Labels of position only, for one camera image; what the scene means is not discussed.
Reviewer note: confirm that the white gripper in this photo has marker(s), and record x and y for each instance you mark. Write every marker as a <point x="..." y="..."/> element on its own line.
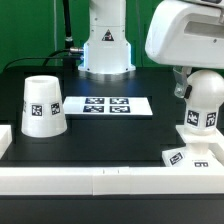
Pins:
<point x="187" y="33"/>

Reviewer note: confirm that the white lamp bulb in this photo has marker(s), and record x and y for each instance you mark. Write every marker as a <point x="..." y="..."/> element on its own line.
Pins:
<point x="202" y="106"/>

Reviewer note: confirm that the white lamp shade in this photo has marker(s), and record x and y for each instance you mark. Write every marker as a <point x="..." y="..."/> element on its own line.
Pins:
<point x="43" y="114"/>

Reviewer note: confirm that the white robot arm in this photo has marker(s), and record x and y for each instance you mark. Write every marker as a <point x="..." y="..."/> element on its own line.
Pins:
<point x="107" y="51"/>

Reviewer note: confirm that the white marker board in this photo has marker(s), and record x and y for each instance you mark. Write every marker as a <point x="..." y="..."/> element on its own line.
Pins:
<point x="139" y="106"/>

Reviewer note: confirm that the white left fence block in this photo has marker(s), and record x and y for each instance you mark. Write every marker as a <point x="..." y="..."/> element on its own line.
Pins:
<point x="5" y="138"/>

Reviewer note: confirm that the white lamp base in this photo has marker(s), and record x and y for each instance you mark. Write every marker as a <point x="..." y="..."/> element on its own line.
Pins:
<point x="200" y="151"/>

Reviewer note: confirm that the white front fence rail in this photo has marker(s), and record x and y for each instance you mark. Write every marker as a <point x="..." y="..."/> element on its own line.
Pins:
<point x="110" y="181"/>

